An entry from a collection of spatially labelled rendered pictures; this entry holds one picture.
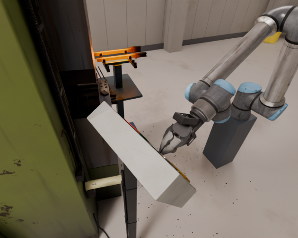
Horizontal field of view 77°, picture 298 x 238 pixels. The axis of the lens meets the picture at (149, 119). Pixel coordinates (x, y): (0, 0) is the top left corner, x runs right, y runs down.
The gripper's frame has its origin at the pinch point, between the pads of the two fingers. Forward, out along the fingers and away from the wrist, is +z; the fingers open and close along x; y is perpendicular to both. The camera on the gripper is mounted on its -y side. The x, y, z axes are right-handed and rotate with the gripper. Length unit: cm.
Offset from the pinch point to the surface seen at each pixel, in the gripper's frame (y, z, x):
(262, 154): 162, -77, -14
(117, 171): 56, 31, 40
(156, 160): -21.7, 3.1, -10.7
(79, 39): -29, -8, 42
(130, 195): 4.9, 19.9, -1.0
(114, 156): 40, 23, 40
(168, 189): -20.4, 5.7, -17.0
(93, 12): 80, -92, 301
